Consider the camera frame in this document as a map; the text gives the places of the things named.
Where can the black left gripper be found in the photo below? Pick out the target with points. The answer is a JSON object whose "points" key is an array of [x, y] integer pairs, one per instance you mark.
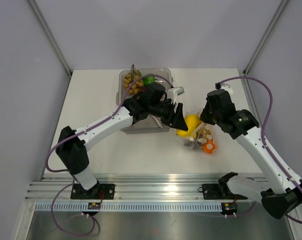
{"points": [[176, 119]]}

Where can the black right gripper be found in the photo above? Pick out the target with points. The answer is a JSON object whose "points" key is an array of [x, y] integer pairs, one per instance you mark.
{"points": [[204, 117]]}

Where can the clear dotted zip top bag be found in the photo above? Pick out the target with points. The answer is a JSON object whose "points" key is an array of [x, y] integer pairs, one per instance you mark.
{"points": [[197, 112]]}

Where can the orange fruit toy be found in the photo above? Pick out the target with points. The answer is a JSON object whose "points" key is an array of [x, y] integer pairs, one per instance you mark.
{"points": [[209, 147]]}

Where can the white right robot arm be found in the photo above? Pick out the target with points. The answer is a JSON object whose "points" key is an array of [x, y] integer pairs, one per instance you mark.
{"points": [[283, 190]]}

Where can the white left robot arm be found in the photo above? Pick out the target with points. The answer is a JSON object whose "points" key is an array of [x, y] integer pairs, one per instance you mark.
{"points": [[74, 144]]}

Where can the green scallion toy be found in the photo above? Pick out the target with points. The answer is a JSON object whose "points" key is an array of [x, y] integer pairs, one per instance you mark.
{"points": [[159, 123]]}

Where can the red lobster toy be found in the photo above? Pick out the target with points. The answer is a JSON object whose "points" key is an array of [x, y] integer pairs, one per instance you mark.
{"points": [[152, 97]]}

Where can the green bell pepper toy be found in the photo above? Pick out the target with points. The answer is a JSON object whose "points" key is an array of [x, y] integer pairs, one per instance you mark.
{"points": [[148, 80]]}

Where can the green grape bunch toy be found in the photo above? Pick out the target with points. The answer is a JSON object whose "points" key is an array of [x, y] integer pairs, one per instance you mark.
{"points": [[129, 78]]}

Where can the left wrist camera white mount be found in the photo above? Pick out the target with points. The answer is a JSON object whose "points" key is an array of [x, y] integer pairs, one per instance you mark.
{"points": [[174, 92]]}

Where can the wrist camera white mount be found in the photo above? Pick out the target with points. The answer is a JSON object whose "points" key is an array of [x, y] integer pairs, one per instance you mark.
{"points": [[174, 92], [227, 88]]}

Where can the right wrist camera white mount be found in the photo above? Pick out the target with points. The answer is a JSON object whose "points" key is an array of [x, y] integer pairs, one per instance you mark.
{"points": [[227, 88]]}

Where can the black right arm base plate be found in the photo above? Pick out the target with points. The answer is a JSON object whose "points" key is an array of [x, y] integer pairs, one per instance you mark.
{"points": [[211, 191]]}

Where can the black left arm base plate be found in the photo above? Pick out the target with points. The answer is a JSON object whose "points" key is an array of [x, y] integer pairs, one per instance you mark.
{"points": [[104, 191]]}

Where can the right aluminium frame post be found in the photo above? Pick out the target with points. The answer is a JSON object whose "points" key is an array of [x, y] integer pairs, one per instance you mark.
{"points": [[266, 35]]}

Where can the aluminium frame post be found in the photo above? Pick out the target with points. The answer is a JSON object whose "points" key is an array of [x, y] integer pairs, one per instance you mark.
{"points": [[50, 37], [266, 35]]}

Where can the aluminium mounting rail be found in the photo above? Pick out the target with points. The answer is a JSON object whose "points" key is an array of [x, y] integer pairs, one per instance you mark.
{"points": [[130, 187]]}

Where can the white slotted cable duct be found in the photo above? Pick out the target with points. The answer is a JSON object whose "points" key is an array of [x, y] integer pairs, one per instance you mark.
{"points": [[201, 207]]}

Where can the left aluminium frame post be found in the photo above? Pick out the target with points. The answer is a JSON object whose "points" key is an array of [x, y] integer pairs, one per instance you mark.
{"points": [[50, 37]]}

